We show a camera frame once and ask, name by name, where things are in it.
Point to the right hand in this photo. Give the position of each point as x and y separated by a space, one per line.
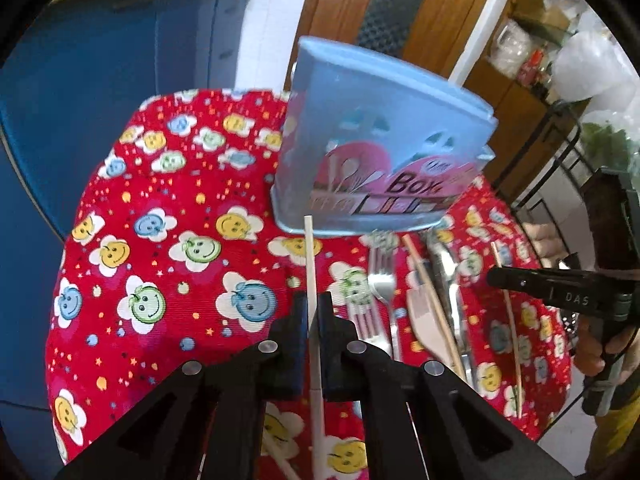
588 351

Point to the green leafy vegetables bag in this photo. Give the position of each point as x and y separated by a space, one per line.
611 139

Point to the wooden door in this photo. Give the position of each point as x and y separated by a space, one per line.
427 33

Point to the red smiley flower tablecloth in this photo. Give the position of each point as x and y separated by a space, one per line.
176 256

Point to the silver fork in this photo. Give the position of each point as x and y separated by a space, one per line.
382 282
369 325

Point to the blue plastic utensil box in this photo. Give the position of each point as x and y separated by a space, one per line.
371 142

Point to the silver spoon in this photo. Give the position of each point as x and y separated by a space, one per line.
446 277

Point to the black wire rack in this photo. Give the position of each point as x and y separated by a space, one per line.
551 208

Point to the white plastic bag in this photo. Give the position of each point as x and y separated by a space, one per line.
592 65

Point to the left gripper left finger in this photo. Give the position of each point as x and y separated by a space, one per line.
290 333

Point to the wooden shelf unit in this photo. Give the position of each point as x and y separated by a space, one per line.
514 75

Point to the thin wooden chopstick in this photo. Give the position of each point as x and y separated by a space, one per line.
514 337

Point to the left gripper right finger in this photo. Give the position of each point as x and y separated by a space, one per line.
335 334

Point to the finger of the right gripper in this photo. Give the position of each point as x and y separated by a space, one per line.
568 289

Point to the blue kitchen counter cabinet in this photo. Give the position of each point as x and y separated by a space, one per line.
67 90

